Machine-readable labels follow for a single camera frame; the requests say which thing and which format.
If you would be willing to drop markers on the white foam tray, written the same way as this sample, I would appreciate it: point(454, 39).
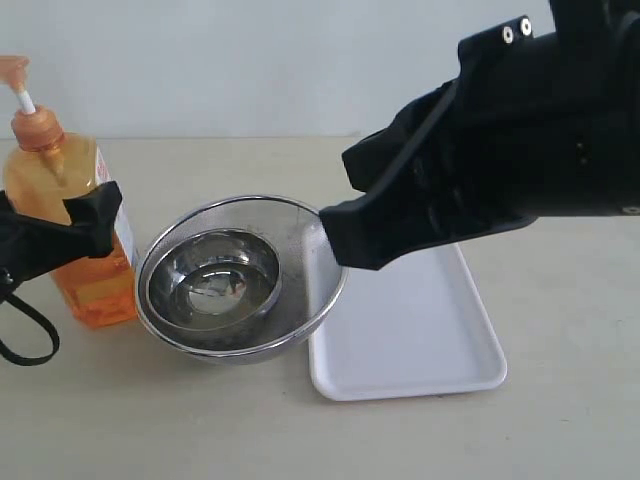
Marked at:
point(417, 327)

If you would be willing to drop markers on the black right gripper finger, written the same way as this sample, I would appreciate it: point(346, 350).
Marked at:
point(412, 208)
point(366, 160)

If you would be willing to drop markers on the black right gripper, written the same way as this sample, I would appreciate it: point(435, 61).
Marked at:
point(543, 127)

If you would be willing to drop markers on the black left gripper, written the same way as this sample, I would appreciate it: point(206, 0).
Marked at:
point(31, 247)

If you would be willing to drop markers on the orange pump soap bottle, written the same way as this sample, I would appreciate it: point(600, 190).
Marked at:
point(48, 166)

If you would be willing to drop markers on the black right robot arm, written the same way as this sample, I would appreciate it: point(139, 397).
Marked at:
point(600, 15)

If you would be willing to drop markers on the steel mesh colander bowl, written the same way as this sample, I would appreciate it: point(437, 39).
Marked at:
point(312, 280)

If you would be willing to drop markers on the small stainless steel bowl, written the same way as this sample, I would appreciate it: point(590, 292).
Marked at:
point(215, 281)

